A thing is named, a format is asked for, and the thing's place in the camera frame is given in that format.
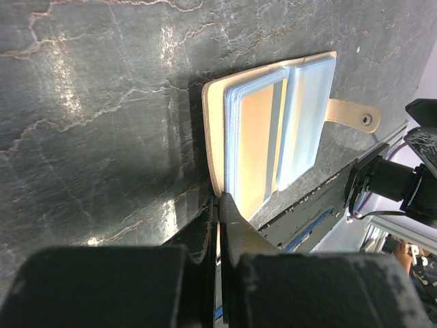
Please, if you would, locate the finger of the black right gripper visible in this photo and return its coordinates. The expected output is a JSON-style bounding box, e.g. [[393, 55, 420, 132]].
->
[[404, 98, 436, 167]]

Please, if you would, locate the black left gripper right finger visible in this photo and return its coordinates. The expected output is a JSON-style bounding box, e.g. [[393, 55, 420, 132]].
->
[[219, 193, 430, 327]]

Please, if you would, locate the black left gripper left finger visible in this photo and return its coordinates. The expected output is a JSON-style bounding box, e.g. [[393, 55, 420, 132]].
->
[[1, 200, 217, 327]]

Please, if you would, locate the beige leather card holder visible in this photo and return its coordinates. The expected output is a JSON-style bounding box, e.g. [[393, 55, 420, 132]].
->
[[201, 51, 381, 208]]

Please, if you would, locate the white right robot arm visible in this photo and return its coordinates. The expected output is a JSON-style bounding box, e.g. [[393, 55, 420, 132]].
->
[[345, 98, 436, 228]]

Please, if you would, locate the person in background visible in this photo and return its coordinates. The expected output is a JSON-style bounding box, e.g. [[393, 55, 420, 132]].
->
[[393, 241, 412, 274]]

